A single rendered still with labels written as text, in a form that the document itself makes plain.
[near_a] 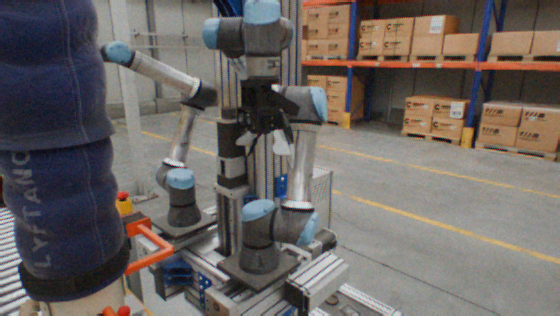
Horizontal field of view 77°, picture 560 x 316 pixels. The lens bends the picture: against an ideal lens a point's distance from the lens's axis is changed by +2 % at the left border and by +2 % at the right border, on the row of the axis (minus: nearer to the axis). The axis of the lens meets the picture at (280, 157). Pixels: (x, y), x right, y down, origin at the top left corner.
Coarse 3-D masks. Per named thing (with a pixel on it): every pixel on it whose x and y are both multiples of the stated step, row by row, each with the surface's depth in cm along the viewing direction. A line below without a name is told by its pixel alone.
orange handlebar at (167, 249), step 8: (144, 232) 117; (152, 232) 117; (152, 240) 114; (160, 240) 112; (168, 248) 107; (152, 256) 103; (160, 256) 104; (168, 256) 106; (136, 264) 99; (144, 264) 101; (128, 272) 98; (104, 312) 82; (112, 312) 81
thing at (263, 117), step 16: (240, 80) 74; (256, 80) 72; (272, 80) 73; (256, 96) 73; (240, 112) 77; (256, 112) 73; (272, 112) 75; (240, 128) 78; (256, 128) 74; (272, 128) 77
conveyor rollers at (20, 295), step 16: (0, 208) 285; (0, 224) 263; (0, 240) 242; (0, 256) 221; (16, 256) 220; (0, 272) 203; (16, 272) 206; (0, 288) 189; (16, 288) 192; (0, 304) 180; (16, 304) 178
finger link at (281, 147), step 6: (276, 132) 76; (282, 132) 77; (276, 138) 76; (282, 138) 77; (276, 144) 75; (282, 144) 76; (288, 144) 76; (276, 150) 74; (282, 150) 76; (288, 150) 76; (294, 150) 77; (288, 156) 77; (294, 156) 77; (288, 162) 78
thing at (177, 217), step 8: (176, 208) 151; (184, 208) 152; (192, 208) 154; (168, 216) 154; (176, 216) 151; (184, 216) 152; (192, 216) 153; (200, 216) 158; (168, 224) 154; (176, 224) 152; (184, 224) 152; (192, 224) 154
